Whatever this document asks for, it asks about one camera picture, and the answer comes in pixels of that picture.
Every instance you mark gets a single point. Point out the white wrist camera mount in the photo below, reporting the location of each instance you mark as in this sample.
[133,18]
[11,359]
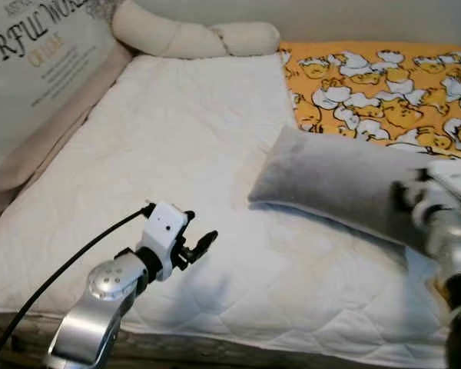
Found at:
[453,175]
[163,231]

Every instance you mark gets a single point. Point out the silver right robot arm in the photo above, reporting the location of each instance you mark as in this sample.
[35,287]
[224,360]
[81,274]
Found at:
[453,246]

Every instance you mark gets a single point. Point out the beige padded bed bumper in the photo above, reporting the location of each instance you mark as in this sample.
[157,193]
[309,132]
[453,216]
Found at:
[54,131]

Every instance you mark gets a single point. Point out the beige knotted cushion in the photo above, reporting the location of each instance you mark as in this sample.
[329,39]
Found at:
[177,34]

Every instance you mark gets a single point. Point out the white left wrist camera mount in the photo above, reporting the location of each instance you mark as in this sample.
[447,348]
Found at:
[163,231]

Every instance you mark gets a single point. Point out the white panel with printed text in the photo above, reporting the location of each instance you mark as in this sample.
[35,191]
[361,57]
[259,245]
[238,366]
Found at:
[38,69]

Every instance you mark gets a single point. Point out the white quilted mattress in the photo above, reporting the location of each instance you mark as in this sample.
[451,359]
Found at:
[177,192]

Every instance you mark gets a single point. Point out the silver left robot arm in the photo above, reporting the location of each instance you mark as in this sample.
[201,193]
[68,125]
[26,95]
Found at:
[100,307]

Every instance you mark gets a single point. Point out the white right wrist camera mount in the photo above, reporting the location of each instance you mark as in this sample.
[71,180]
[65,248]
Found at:
[453,175]

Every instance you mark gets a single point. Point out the grey bed base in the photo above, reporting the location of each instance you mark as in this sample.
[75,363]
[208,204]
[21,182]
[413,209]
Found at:
[23,346]

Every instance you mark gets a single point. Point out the grey plush pillow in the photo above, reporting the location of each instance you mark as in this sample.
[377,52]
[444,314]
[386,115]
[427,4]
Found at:
[330,177]

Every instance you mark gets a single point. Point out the yellow cartoon egg duvet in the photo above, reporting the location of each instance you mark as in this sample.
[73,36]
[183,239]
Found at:
[369,84]

